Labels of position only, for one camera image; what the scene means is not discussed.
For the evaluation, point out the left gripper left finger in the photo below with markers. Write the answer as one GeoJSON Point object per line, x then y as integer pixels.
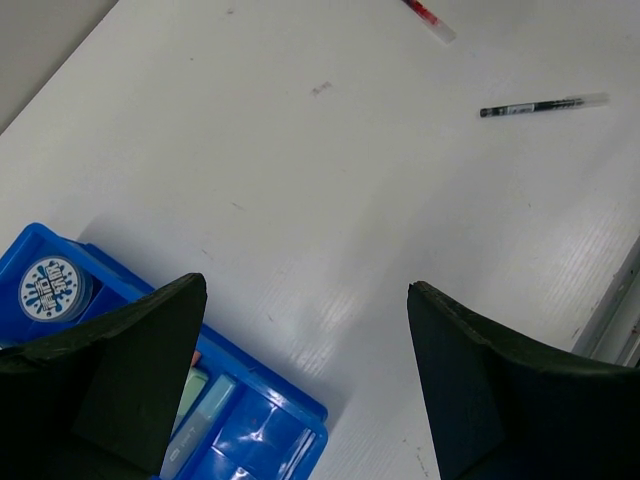
{"type": "Point", "coordinates": [99, 400]}

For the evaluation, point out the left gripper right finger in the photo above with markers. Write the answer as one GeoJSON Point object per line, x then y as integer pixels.
{"type": "Point", "coordinates": [502, 405]}

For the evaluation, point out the blue pastel highlighter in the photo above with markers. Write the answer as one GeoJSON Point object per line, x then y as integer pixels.
{"type": "Point", "coordinates": [192, 432]}

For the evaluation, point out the green pastel highlighter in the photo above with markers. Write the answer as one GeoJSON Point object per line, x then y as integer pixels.
{"type": "Point", "coordinates": [195, 382]}

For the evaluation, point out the blue tape jar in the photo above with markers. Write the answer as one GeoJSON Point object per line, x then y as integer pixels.
{"type": "Point", "coordinates": [55, 290]}

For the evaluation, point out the black ink clear pen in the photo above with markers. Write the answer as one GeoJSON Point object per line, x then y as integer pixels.
{"type": "Point", "coordinates": [568, 103]}

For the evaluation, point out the red ink clear pen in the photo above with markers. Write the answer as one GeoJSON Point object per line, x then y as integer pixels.
{"type": "Point", "coordinates": [436, 25]}

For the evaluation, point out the blue plastic sorting tray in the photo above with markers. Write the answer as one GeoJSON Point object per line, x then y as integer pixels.
{"type": "Point", "coordinates": [269, 429]}

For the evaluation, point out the aluminium table rail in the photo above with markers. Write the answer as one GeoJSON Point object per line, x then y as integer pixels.
{"type": "Point", "coordinates": [612, 333]}

